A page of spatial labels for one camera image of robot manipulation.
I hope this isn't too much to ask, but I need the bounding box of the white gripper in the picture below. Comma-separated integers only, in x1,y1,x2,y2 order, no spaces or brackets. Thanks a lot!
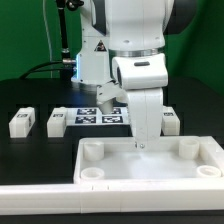
112,53,168,149

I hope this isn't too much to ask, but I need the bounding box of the white desk top tray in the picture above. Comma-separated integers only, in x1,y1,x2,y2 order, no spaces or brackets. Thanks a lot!
74,136,224,183

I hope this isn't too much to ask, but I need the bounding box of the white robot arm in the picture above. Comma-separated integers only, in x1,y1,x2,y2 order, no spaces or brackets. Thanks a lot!
71,0,197,149

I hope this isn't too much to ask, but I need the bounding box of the fiducial marker sheet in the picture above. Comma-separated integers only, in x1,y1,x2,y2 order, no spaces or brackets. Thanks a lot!
66,107,129,126

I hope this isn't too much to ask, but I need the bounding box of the white L-shaped fence wall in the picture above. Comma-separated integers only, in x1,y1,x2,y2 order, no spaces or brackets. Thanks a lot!
0,179,224,215

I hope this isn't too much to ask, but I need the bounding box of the black cable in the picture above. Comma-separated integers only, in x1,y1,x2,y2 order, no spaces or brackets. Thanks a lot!
19,58,77,80

